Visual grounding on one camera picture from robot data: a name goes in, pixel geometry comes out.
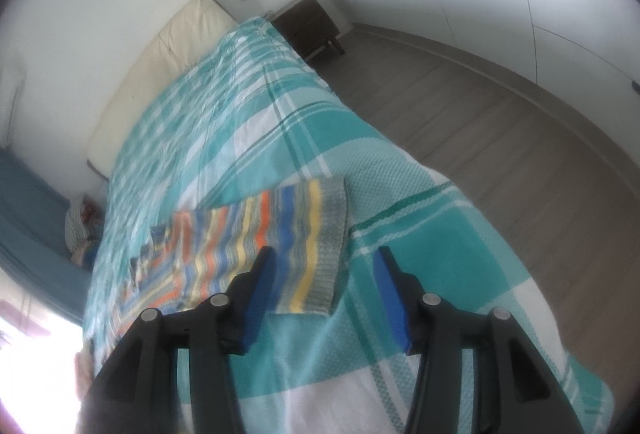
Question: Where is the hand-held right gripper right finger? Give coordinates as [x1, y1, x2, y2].
[375, 245, 586, 434]

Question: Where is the dark wooden nightstand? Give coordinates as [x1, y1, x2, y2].
[272, 0, 346, 68]

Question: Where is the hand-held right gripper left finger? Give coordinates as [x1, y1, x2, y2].
[80, 245, 276, 434]

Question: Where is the pile of clothes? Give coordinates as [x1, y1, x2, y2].
[65, 197, 106, 270]

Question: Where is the striped knit sweater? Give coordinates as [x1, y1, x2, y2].
[122, 177, 349, 316]

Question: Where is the cream padded headboard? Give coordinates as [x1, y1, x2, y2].
[86, 0, 240, 180]

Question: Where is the bed with teal plaid cover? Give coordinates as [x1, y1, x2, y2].
[80, 17, 616, 434]

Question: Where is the blue curtain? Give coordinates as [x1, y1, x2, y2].
[0, 147, 93, 322]

